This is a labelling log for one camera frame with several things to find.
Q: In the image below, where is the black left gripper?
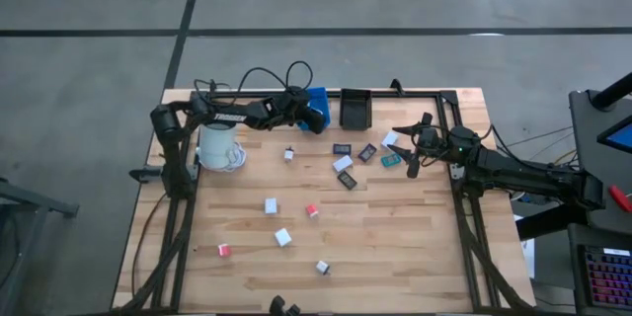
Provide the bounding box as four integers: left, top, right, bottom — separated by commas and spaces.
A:
269, 87, 329, 136

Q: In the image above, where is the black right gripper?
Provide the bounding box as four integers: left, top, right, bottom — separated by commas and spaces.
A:
385, 111, 481, 180

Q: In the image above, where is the large white wall charger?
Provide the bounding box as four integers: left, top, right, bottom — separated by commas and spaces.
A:
274, 227, 293, 249

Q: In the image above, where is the blue plastic basket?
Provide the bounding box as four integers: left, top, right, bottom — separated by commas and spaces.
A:
295, 86, 332, 133

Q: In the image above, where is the purple small display module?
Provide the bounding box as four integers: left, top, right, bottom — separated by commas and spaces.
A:
357, 142, 378, 163

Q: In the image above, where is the black plastic basket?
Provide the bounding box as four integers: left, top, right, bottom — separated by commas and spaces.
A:
339, 88, 373, 131

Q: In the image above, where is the white cylindrical container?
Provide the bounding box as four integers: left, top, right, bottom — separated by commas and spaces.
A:
197, 120, 239, 172

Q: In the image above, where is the black desk leg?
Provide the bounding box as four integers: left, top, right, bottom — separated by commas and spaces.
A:
515, 201, 589, 243

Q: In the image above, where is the white paper sheet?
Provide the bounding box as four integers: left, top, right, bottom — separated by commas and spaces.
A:
513, 213, 537, 280

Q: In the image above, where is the grey desk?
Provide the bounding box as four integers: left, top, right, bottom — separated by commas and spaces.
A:
567, 87, 632, 237

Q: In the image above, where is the black pole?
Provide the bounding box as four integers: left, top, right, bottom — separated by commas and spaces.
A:
590, 71, 632, 113

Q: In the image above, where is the monitor with blue screen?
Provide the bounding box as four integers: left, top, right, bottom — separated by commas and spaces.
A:
595, 116, 632, 155

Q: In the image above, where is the red hand tool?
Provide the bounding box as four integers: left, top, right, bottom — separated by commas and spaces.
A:
607, 185, 632, 215

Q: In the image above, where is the keyboard with colourful keys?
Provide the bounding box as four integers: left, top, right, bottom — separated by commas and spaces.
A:
576, 244, 632, 311

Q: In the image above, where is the grey metal table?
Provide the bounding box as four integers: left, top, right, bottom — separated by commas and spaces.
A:
0, 176, 81, 316

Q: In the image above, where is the black aluminium table frame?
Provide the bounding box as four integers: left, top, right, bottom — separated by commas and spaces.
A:
116, 78, 532, 315

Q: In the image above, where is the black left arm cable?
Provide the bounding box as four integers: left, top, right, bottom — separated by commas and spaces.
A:
194, 59, 315, 110

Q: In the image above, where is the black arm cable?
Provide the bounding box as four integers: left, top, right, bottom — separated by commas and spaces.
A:
413, 121, 517, 169
194, 59, 315, 110

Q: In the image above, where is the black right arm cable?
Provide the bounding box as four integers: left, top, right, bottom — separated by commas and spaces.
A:
413, 121, 517, 169

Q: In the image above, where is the thin brown cable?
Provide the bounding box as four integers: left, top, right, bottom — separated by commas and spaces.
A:
130, 192, 167, 297

